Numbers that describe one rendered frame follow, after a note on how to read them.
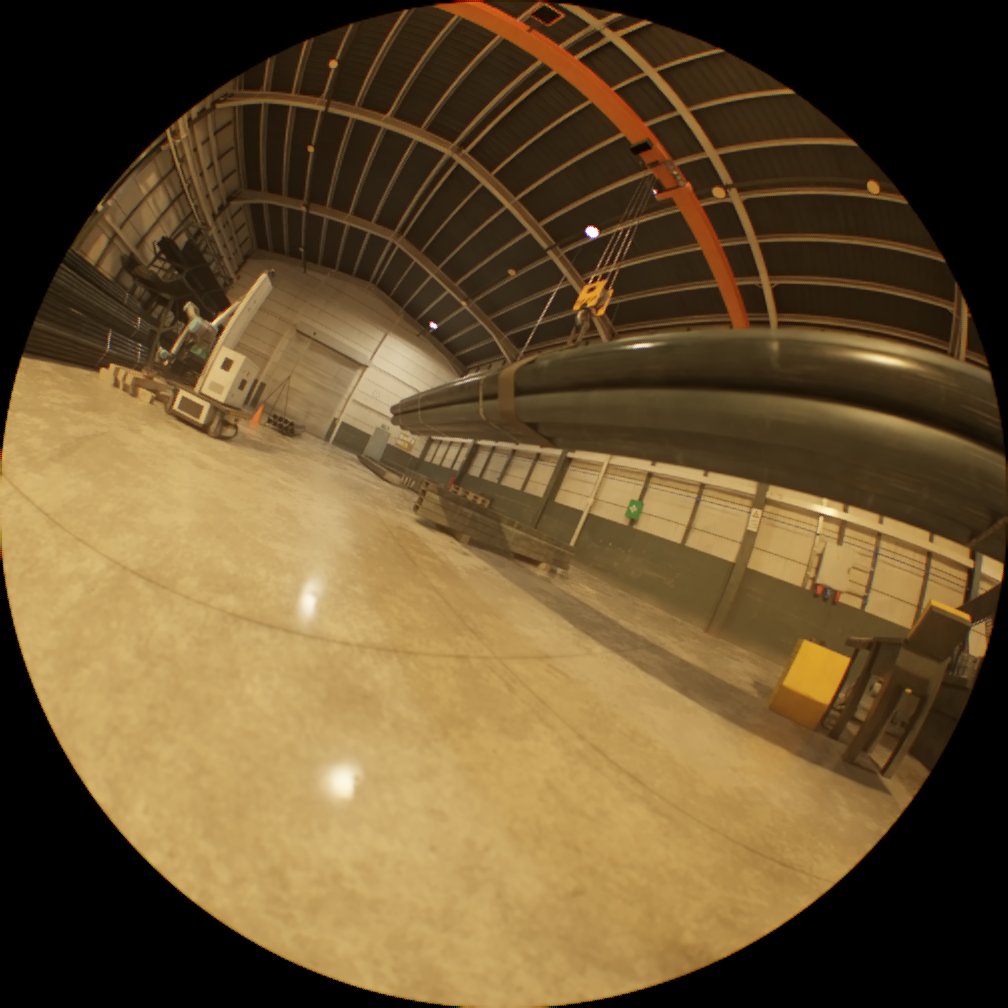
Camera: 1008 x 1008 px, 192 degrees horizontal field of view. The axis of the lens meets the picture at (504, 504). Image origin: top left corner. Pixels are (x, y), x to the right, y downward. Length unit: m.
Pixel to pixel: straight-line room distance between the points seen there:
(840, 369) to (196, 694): 1.54
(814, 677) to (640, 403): 2.28
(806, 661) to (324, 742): 2.64
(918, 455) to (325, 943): 1.34
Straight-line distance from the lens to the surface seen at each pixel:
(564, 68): 5.88
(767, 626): 6.71
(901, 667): 2.41
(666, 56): 9.42
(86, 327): 4.66
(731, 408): 0.98
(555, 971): 0.61
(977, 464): 1.12
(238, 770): 0.59
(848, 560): 6.88
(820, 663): 2.65
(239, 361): 3.41
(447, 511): 3.55
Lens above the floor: 0.52
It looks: 2 degrees up
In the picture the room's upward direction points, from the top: 24 degrees clockwise
